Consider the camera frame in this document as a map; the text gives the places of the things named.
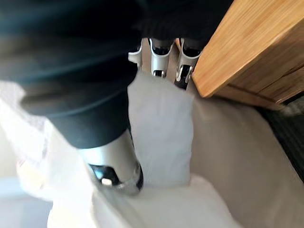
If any white pillow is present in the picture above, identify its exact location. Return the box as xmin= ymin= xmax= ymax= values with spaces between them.
xmin=127 ymin=70 xmax=193 ymax=186

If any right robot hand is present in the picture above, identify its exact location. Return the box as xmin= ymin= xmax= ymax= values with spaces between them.
xmin=0 ymin=0 xmax=235 ymax=197

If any dark rug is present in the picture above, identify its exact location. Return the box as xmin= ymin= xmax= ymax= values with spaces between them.
xmin=258 ymin=93 xmax=304 ymax=183

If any wooden nightstand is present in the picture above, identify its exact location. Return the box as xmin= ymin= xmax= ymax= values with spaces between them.
xmin=191 ymin=0 xmax=304 ymax=110

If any white duvet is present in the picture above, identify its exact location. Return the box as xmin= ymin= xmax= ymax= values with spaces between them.
xmin=0 ymin=80 xmax=241 ymax=228

